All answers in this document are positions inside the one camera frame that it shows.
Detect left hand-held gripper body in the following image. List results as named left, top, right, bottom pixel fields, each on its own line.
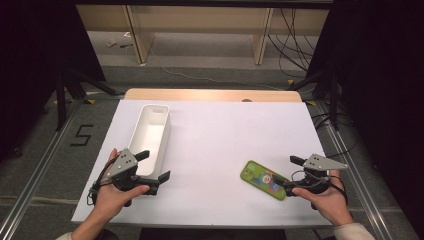
left=105, top=148, right=160, bottom=196

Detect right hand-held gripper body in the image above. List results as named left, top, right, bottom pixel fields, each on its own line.
left=293, top=153, right=349, bottom=195

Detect white plastic storage box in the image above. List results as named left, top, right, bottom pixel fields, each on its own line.
left=127, top=104, right=172, bottom=178

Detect green phone case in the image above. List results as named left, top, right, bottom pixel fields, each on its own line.
left=239, top=160, right=291, bottom=202

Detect person's left hand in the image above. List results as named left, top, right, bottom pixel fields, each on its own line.
left=92, top=148, right=151, bottom=218

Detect person's right hand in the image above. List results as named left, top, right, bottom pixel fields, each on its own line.
left=292, top=169, right=354, bottom=228

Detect white table mat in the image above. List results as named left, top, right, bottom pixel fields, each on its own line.
left=70, top=99, right=333, bottom=228

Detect black metal stand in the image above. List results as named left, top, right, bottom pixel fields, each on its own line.
left=54, top=68, right=126, bottom=132
left=286, top=68, right=342, bottom=132

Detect dark curtain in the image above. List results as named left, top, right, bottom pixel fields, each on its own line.
left=0, top=0, right=107, bottom=163
left=305, top=0, right=424, bottom=231

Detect light wooden shelf unit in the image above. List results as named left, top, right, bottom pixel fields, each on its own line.
left=75, top=4, right=330, bottom=66

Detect black floor cables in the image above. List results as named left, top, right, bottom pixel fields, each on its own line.
left=311, top=111, right=359, bottom=160

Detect left hand-held gripper cable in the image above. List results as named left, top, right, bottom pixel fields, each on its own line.
left=86, top=156, right=118, bottom=206

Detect hand-held gripper cable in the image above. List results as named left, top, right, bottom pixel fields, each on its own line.
left=290, top=169, right=350, bottom=206
left=86, top=156, right=118, bottom=206

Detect aluminium floor rail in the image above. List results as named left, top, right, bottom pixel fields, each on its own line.
left=0, top=99, right=84, bottom=240
left=316, top=100, right=394, bottom=240

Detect right hand-held gripper cable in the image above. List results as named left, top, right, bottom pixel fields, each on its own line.
left=290, top=169, right=350, bottom=206

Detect thin white floor cable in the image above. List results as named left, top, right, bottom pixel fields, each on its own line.
left=146, top=41, right=284, bottom=92

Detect bundle of black cables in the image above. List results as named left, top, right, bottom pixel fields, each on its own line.
left=267, top=8, right=317, bottom=80

